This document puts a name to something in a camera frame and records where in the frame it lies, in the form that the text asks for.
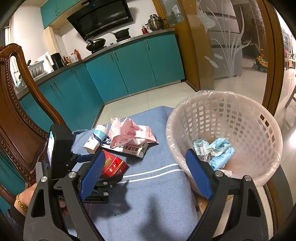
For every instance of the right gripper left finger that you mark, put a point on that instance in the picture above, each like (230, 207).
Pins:
(44, 220)

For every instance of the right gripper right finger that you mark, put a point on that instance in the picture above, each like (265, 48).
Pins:
(246, 221)

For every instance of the red packet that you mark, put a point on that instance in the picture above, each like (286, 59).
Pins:
(113, 165)

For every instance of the blue white paper cup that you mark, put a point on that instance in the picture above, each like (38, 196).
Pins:
(96, 139)

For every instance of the pink paper wrapper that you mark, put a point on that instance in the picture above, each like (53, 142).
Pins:
(127, 132)

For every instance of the red carton box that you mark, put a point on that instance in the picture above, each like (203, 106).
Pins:
(129, 149)

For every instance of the light blue face mask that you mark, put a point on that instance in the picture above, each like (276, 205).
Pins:
(203, 150)

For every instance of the white plastic trash basket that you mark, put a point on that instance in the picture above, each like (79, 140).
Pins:
(249, 127)

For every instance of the teal kitchen cabinets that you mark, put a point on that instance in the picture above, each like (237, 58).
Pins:
(122, 68)

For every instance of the person's left hand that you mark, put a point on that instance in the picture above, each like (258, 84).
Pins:
(23, 200)

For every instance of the blue towel cloth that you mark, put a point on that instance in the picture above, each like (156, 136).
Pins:
(154, 200)

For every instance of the carved wooden chair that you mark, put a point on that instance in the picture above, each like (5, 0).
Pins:
(22, 140)

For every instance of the white dish rack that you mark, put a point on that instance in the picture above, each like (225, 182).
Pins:
(37, 70)

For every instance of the brown sauce bottle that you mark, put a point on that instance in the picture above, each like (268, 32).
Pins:
(76, 52)

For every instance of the black wok with lid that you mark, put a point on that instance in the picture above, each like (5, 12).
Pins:
(95, 45)

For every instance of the yellow toy truck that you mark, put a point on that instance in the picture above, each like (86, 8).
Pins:
(260, 64)

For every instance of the black cooking pot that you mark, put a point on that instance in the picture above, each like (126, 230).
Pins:
(122, 34)

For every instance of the etched glass sliding door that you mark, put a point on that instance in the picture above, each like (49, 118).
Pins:
(228, 36)

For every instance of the small red bottle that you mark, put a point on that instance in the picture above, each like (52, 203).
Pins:
(144, 30)

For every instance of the black range hood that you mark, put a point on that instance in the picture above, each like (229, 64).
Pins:
(98, 17)

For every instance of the steel stock pot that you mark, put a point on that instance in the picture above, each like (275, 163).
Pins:
(155, 23)

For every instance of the black camera with screen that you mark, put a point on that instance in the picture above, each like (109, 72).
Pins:
(60, 142)

